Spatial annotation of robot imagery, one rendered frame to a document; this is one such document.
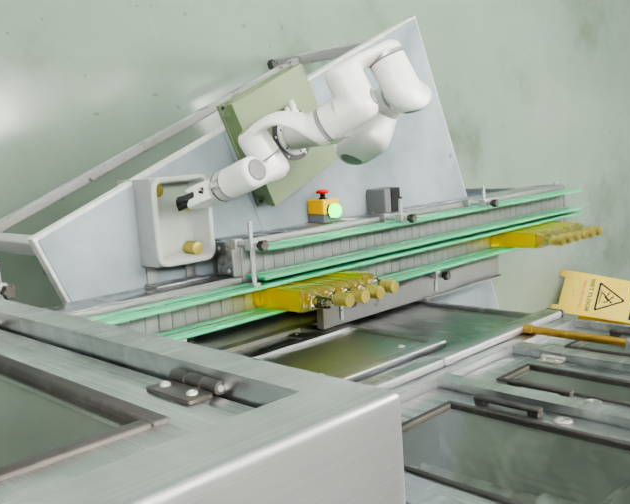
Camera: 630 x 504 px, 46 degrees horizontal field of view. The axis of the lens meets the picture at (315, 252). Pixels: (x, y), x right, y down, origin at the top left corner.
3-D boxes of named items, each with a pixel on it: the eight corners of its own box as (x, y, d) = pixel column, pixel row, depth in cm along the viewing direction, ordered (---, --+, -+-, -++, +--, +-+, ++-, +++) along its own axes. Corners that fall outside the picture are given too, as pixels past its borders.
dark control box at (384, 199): (366, 213, 251) (385, 213, 245) (365, 189, 250) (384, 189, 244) (382, 210, 257) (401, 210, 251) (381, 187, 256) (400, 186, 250)
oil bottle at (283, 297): (252, 306, 202) (307, 314, 186) (250, 285, 201) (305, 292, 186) (268, 302, 206) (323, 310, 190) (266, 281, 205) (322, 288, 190)
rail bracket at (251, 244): (233, 285, 196) (264, 289, 187) (227, 221, 194) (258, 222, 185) (242, 283, 198) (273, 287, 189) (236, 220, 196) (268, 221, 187)
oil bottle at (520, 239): (490, 246, 281) (560, 250, 261) (489, 231, 281) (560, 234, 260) (498, 244, 285) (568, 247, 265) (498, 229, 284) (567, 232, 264)
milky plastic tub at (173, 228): (141, 266, 192) (160, 269, 185) (132, 179, 189) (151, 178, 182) (197, 256, 204) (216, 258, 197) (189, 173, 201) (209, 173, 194)
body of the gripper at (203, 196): (212, 202, 175) (186, 214, 183) (246, 198, 182) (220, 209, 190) (205, 171, 175) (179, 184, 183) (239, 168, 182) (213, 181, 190)
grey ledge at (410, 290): (302, 325, 228) (328, 330, 220) (300, 297, 227) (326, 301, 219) (478, 274, 293) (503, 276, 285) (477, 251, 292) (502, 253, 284)
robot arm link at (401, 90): (397, 64, 183) (427, 38, 170) (422, 114, 183) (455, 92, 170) (353, 82, 177) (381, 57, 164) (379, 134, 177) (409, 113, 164)
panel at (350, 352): (47, 431, 153) (135, 475, 128) (45, 417, 152) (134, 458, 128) (349, 334, 214) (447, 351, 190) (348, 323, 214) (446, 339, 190)
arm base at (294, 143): (266, 110, 210) (305, 102, 199) (295, 95, 218) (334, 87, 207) (285, 162, 215) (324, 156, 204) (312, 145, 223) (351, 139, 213)
